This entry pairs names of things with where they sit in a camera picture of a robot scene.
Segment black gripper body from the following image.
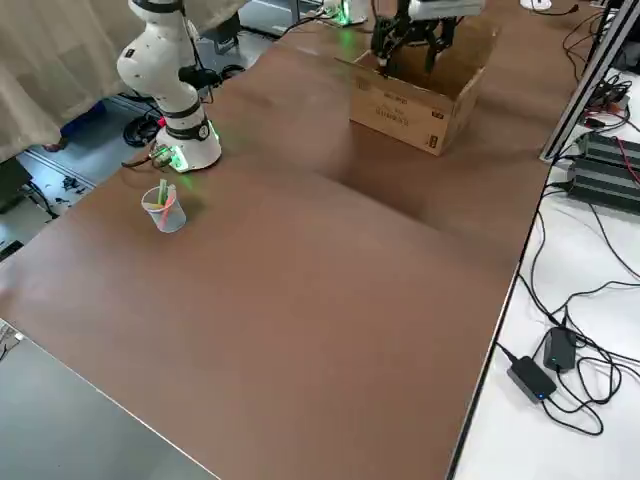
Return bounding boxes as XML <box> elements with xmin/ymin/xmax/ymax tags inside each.
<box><xmin>394</xmin><ymin>0</ymin><xmax>434</xmax><ymax>36</ymax></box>

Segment brown cardboard box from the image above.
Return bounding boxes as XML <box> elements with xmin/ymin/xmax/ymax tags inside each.
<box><xmin>333</xmin><ymin>17</ymin><xmax>502</xmax><ymax>158</ymax></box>

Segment long aluminium beam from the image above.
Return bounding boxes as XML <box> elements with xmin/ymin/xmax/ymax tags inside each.
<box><xmin>538</xmin><ymin>0</ymin><xmax>640</xmax><ymax>162</ymax></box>

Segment black ribbed power supply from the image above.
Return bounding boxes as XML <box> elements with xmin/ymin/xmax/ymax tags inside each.
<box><xmin>564</xmin><ymin>158</ymin><xmax>640</xmax><ymax>217</ymax></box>
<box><xmin>577</xmin><ymin>132</ymin><xmax>640</xmax><ymax>169</ymax></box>

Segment pink marker pen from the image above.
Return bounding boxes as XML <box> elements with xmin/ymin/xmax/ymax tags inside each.
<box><xmin>160</xmin><ymin>188</ymin><xmax>180</xmax><ymax>226</ymax></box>

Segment clear plastic cup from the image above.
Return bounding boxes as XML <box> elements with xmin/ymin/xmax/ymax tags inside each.
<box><xmin>141</xmin><ymin>182</ymin><xmax>188</xmax><ymax>234</ymax></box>

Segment blue storage bin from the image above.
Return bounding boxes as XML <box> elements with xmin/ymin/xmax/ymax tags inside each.
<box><xmin>58</xmin><ymin>97</ymin><xmax>109</xmax><ymax>137</ymax></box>

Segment black power adapter green light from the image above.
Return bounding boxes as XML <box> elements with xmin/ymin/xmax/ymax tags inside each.
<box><xmin>543</xmin><ymin>327</ymin><xmax>579</xmax><ymax>374</ymax></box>

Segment black power adapter blue light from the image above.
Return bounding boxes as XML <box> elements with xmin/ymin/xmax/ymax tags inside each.
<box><xmin>507</xmin><ymin>355</ymin><xmax>559</xmax><ymax>404</ymax></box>

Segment black equipment case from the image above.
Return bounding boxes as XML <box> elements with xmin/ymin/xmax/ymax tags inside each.
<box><xmin>0</xmin><ymin>159</ymin><xmax>31</xmax><ymax>216</ymax></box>

